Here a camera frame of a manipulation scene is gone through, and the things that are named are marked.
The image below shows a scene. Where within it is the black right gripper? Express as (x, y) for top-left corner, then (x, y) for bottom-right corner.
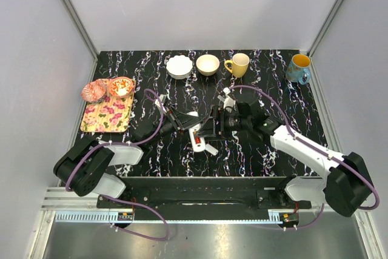
(195, 104), (252, 141)

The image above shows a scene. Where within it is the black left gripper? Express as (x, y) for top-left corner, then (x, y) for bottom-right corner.
(147, 106), (203, 146)

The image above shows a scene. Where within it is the white battery cover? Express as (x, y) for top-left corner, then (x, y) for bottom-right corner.
(206, 144), (218, 155)

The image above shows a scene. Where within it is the white remote control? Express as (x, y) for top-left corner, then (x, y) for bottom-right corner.
(188, 121), (206, 152)

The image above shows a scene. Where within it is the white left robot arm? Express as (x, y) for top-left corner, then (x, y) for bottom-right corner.
(53, 106), (201, 197)

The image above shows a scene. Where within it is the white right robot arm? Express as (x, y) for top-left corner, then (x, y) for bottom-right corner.
(195, 103), (373, 217)

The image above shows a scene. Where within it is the white scalloped bowl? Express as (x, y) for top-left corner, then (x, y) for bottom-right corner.
(166, 55), (193, 80)

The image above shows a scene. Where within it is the cream round bowl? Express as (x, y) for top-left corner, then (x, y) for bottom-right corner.
(196, 54), (219, 76)

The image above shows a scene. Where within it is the orange floral bowl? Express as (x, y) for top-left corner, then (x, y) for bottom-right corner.
(107, 76), (135, 98)

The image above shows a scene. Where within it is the floral rectangular tray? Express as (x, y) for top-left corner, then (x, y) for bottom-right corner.
(80, 79), (136, 133)

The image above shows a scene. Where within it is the yellow mug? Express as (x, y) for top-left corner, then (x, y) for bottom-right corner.
(224, 53), (250, 78)

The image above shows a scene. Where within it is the red patterned shallow bowl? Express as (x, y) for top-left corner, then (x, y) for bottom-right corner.
(81, 79), (107, 103)

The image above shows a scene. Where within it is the blue floral mug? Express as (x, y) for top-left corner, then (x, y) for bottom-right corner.
(286, 54), (311, 85)

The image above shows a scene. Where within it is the left electronics connector box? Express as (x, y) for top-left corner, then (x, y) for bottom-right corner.
(117, 211), (134, 223)

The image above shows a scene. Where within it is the electronics connector box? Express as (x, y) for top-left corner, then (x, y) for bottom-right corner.
(117, 211), (134, 223)
(280, 212), (299, 223)

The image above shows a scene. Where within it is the right electronics connector box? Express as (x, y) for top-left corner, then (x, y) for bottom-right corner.
(280, 212), (299, 223)

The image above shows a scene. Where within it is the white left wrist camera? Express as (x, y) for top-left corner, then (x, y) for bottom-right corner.
(154, 94), (167, 113)

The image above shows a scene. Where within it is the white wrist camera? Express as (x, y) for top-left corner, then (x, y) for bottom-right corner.
(154, 94), (167, 113)
(218, 87), (236, 113)

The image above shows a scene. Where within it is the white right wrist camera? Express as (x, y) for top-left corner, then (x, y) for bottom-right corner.
(218, 87), (236, 113)

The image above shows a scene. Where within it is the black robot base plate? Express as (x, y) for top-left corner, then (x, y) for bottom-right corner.
(96, 177), (313, 221)

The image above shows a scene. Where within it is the aluminium front rail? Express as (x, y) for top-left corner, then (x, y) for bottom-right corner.
(55, 210), (283, 224)

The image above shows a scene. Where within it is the left aluminium frame post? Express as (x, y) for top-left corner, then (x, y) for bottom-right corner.
(44, 0), (100, 56)

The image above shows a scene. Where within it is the aluminium frame post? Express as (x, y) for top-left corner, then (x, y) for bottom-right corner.
(44, 0), (100, 56)
(307, 0), (364, 56)

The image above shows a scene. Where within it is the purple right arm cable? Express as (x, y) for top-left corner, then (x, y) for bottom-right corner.
(229, 85), (381, 231)

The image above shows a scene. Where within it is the right aluminium frame post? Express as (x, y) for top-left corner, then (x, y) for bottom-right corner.
(307, 0), (364, 56)

